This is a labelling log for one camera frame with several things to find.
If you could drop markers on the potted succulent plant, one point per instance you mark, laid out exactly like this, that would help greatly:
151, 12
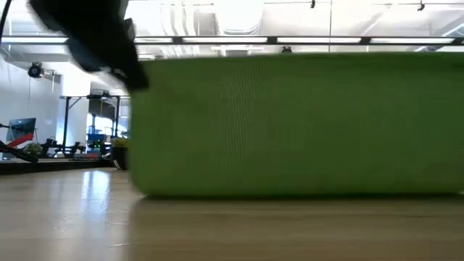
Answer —
119, 156

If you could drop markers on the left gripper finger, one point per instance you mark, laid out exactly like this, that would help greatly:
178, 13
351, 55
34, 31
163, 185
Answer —
132, 79

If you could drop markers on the red bar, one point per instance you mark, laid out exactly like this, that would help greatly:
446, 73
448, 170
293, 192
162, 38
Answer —
20, 139

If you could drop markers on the black round camera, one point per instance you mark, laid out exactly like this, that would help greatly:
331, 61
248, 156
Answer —
35, 70

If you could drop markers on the black metal gantry frame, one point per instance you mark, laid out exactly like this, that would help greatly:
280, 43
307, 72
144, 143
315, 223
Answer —
66, 123

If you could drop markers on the black robot equipment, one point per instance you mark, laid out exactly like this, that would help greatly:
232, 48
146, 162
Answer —
61, 149

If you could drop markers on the black hanging camera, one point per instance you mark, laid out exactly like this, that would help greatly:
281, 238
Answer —
286, 50

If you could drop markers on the green microfiber towel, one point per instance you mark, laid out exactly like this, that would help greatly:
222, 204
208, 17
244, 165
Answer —
290, 127

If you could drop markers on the long LED light bar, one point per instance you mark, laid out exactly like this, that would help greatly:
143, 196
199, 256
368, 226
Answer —
319, 40

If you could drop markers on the black aluminium table frame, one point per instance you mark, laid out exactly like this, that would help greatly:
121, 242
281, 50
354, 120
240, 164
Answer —
54, 166

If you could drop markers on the small green plant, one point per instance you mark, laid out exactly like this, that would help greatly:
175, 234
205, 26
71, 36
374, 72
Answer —
33, 149

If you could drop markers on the tilted grey monitor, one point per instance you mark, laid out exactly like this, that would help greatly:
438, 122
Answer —
22, 129

